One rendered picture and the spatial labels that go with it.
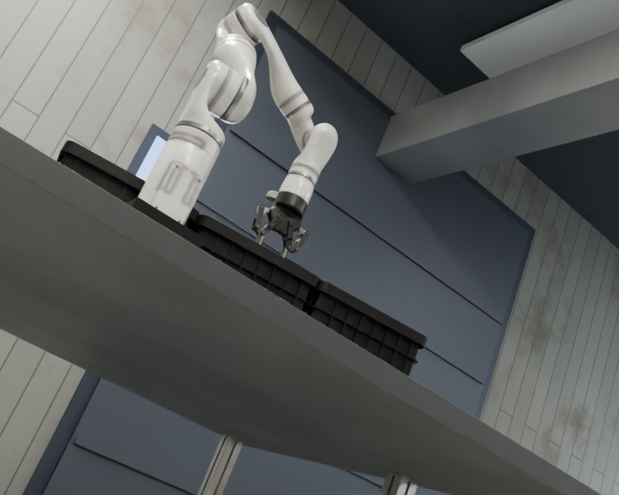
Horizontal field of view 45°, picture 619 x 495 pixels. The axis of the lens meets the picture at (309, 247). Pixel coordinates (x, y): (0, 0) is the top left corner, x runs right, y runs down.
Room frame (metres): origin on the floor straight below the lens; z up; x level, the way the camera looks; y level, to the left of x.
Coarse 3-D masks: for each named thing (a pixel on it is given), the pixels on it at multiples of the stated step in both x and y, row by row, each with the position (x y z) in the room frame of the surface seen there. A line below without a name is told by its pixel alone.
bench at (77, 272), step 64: (0, 128) 0.80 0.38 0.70; (0, 192) 0.93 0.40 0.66; (64, 192) 0.85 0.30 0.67; (0, 256) 1.32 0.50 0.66; (64, 256) 1.12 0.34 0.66; (128, 256) 0.97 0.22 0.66; (192, 256) 0.94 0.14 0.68; (0, 320) 2.19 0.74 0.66; (64, 320) 1.72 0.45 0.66; (128, 320) 1.41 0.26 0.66; (192, 320) 1.19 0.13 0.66; (256, 320) 1.02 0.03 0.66; (128, 384) 2.44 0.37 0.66; (192, 384) 1.87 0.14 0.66; (256, 384) 1.51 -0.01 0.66; (320, 384) 1.26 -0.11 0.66; (384, 384) 1.11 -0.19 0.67; (256, 448) 2.74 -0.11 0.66; (320, 448) 2.05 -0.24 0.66; (384, 448) 1.63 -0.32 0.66; (448, 448) 1.34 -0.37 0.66; (512, 448) 1.26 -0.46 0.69
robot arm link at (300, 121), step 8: (304, 104) 1.51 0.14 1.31; (296, 112) 1.52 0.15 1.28; (304, 112) 1.52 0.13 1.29; (312, 112) 1.54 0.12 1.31; (288, 120) 1.55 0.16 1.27; (296, 120) 1.54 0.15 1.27; (304, 120) 1.54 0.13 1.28; (296, 128) 1.56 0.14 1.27; (304, 128) 1.58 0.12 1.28; (296, 136) 1.58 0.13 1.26; (304, 136) 1.57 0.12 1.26; (304, 144) 1.58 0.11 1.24
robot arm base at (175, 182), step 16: (176, 128) 1.19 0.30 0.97; (192, 128) 1.17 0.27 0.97; (176, 144) 1.17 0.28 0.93; (192, 144) 1.17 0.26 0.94; (208, 144) 1.18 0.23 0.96; (160, 160) 1.18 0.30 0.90; (176, 160) 1.17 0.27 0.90; (192, 160) 1.17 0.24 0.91; (208, 160) 1.19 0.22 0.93; (160, 176) 1.17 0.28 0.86; (176, 176) 1.16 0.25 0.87; (192, 176) 1.17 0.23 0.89; (144, 192) 1.18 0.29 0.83; (160, 192) 1.16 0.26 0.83; (176, 192) 1.17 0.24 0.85; (192, 192) 1.18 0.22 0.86; (160, 208) 1.16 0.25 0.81; (176, 208) 1.17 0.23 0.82; (192, 208) 1.21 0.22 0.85
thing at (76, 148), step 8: (64, 144) 1.35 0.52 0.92; (72, 144) 1.35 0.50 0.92; (80, 144) 1.35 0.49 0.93; (64, 152) 1.38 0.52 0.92; (72, 152) 1.35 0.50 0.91; (80, 152) 1.35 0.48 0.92; (88, 152) 1.36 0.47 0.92; (88, 160) 1.36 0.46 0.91; (96, 160) 1.36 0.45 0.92; (104, 160) 1.37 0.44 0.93; (104, 168) 1.37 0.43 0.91; (112, 168) 1.37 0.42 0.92; (120, 168) 1.38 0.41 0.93; (120, 176) 1.38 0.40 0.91; (128, 176) 1.38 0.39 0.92; (136, 176) 1.39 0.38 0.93; (128, 184) 1.38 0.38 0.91; (136, 184) 1.39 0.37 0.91; (192, 216) 1.43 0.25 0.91; (192, 224) 1.47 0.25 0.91
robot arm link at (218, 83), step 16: (208, 64) 1.18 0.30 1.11; (224, 64) 1.18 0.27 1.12; (208, 80) 1.16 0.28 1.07; (224, 80) 1.17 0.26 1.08; (240, 80) 1.18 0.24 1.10; (192, 96) 1.19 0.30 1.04; (208, 96) 1.17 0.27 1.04; (224, 96) 1.18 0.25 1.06; (192, 112) 1.17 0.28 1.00; (208, 112) 1.17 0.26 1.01; (224, 112) 1.21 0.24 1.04; (208, 128) 1.17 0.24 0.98
